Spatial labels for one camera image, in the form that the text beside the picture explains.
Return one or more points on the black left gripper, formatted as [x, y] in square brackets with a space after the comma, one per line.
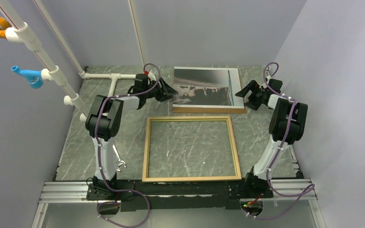
[166, 92]

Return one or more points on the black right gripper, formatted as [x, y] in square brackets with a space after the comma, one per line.
[252, 86]

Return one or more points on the landscape photo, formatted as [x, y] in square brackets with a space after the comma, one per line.
[207, 90]

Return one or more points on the light wooden picture frame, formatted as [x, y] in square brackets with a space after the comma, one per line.
[168, 119]

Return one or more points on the white PVC pipe stand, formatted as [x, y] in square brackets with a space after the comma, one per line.
[21, 32]

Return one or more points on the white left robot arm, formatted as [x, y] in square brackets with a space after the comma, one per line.
[104, 120]

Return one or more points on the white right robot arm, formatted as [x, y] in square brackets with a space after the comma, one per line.
[287, 126]

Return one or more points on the silver open-end wrench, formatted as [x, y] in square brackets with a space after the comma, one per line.
[119, 162]

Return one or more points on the blue pipe fitting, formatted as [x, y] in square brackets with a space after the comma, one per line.
[33, 77]

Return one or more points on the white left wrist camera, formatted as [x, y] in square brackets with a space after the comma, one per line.
[152, 77]

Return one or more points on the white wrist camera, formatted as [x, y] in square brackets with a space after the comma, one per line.
[266, 74]
[152, 77]

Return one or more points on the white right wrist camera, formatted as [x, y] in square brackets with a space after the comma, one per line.
[266, 74]

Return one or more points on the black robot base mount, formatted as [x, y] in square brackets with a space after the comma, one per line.
[136, 194]

